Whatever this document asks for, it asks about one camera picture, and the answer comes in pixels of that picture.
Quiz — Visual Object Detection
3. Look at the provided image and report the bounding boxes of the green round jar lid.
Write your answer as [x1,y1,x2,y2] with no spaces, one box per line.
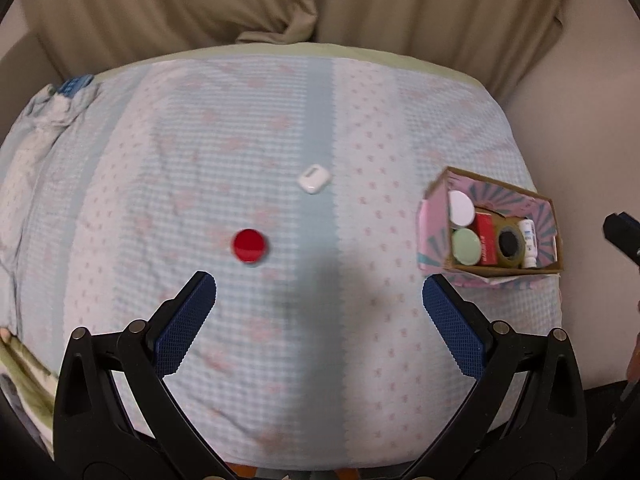
[451,228,482,266]

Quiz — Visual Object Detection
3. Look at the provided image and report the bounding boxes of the beige curtain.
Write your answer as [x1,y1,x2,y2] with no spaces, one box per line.
[300,0,568,97]
[20,0,321,78]

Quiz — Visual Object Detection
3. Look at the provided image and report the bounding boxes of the pale green mattress sheet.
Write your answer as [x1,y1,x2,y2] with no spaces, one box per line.
[95,42,501,106]

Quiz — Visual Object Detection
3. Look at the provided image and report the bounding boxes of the green striped blanket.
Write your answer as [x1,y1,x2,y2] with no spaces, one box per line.
[0,327,56,456]

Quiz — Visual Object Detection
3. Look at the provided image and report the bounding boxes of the patterned cardboard box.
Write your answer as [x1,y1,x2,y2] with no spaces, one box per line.
[417,166,563,291]

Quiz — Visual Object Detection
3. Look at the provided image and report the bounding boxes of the small red box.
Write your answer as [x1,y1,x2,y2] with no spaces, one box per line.
[474,212,501,266]

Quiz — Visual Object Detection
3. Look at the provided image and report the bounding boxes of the white earbud case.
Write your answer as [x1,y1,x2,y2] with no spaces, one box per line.
[297,162,325,194]

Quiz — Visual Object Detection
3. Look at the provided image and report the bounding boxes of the white round jar lid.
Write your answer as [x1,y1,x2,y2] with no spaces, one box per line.
[448,190,476,226]

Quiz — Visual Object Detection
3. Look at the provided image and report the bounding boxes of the blue checked blanket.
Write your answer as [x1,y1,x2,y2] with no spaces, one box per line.
[0,55,563,468]

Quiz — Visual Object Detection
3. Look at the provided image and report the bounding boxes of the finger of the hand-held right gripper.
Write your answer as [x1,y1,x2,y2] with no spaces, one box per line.
[602,212,640,267]

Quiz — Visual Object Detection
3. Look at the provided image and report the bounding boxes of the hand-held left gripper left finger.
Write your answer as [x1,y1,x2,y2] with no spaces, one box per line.
[52,271,221,480]

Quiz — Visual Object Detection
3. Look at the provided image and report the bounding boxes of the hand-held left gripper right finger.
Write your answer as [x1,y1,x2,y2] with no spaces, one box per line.
[421,274,588,480]

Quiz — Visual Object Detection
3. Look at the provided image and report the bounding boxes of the white labelled bottle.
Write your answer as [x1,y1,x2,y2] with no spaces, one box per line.
[517,219,539,269]

